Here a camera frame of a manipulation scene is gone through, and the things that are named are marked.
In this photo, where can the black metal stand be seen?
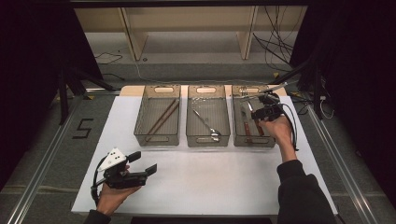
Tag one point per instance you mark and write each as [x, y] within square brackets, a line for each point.
[63, 102]
[317, 93]

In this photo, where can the short aluminium floor rail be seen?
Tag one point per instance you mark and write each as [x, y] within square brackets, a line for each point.
[102, 91]

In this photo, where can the light wooden table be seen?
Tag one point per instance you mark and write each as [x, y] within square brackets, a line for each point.
[130, 90]

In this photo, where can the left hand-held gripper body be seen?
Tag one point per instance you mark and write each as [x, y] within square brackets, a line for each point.
[124, 179]

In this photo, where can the person's right hand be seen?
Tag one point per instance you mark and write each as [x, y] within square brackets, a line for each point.
[278, 129]

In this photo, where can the person's left hand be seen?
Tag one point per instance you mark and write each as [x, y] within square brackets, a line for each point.
[112, 199]

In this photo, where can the long aluminium floor rail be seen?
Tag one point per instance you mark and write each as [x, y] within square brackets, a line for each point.
[40, 174]
[342, 174]

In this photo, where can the light wooden shelf unit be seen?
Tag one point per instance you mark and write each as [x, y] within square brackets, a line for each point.
[137, 40]

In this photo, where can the silver metal spoon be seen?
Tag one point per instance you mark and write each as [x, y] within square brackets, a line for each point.
[214, 133]

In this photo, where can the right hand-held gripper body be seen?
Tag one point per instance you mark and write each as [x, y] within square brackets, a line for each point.
[269, 110]

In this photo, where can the smoky clear plastic bin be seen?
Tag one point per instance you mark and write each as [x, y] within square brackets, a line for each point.
[207, 119]
[158, 119]
[239, 124]

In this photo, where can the white table sheet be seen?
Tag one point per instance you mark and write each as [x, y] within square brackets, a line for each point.
[202, 186]

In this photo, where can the black curtain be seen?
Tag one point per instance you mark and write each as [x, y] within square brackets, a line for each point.
[28, 77]
[364, 77]

